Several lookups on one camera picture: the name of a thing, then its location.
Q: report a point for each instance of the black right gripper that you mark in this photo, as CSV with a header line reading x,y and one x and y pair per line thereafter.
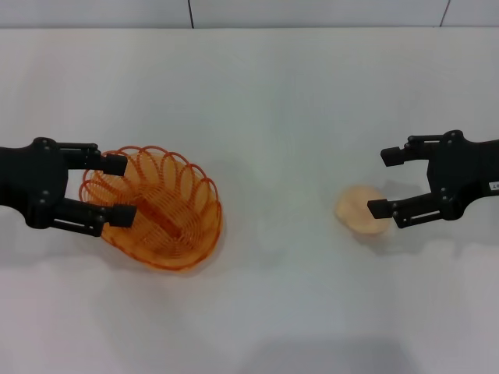
x,y
464,171

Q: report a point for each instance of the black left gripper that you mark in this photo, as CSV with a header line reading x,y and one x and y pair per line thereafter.
x,y
35,179

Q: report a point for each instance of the pale round bread bun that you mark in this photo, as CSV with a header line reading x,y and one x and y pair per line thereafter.
x,y
354,210

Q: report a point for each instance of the orange woven plastic basket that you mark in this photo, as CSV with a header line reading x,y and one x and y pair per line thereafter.
x,y
171,218

